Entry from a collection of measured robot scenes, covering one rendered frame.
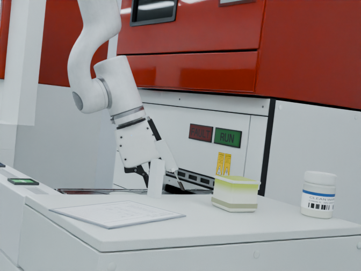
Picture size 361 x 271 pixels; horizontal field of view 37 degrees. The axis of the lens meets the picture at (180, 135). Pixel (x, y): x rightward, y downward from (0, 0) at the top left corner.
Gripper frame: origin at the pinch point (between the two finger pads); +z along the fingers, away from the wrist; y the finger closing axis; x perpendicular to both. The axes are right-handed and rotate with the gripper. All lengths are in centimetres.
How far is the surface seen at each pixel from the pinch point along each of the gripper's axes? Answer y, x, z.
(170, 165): 4.9, -12.7, -4.2
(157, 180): 1.2, -14.5, -2.3
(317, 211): 31.5, -21.9, 14.4
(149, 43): 16, 53, -36
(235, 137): 26.6, 15.1, -1.4
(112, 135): -13, 405, 12
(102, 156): -29, 420, 30
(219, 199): 12.2, -20.2, 5.1
